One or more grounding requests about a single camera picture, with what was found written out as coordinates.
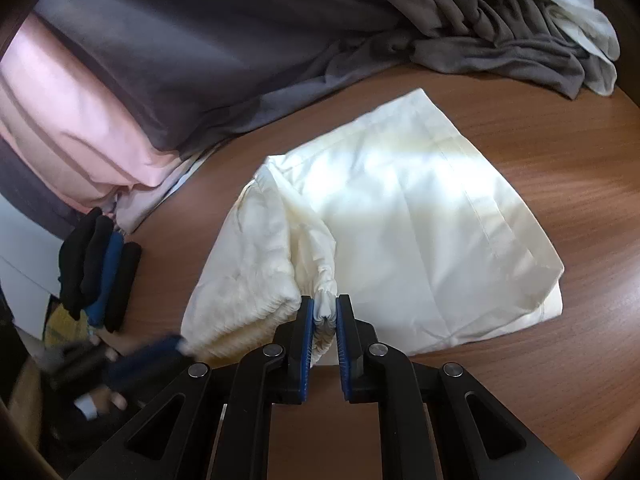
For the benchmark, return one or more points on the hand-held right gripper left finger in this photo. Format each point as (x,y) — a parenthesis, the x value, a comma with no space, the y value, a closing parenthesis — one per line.
(305,350)

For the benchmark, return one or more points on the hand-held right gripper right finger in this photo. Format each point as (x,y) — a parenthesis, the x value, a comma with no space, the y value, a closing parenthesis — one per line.
(345,350)

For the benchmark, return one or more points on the white sheer curtain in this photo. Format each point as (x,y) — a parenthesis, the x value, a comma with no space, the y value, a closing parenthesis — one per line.
(575,5)

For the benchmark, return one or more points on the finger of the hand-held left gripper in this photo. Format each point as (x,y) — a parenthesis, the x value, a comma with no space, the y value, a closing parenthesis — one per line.
(145,357)

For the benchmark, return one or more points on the blue folded garment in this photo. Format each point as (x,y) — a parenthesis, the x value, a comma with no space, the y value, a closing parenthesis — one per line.
(107,280)

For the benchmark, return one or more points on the person's left hand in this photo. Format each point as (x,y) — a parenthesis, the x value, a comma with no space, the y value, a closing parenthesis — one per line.
(117,401)

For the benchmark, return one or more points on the yellow plaid fringed scarf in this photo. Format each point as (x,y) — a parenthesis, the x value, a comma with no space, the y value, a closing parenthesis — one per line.
(65,322)

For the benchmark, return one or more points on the black folded garment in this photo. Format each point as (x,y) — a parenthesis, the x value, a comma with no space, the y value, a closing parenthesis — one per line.
(122,285)
(82,265)

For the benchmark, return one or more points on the white pants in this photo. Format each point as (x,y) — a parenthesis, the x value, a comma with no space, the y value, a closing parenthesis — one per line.
(400,240)

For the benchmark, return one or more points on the pink curtain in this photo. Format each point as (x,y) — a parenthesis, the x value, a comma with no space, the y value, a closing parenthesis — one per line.
(75,125)

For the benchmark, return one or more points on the white cabinet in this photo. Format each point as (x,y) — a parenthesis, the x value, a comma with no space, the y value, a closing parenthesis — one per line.
(22,285)

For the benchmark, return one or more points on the wide grey curtain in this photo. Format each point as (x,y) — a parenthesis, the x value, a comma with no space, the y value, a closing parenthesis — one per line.
(200,35)

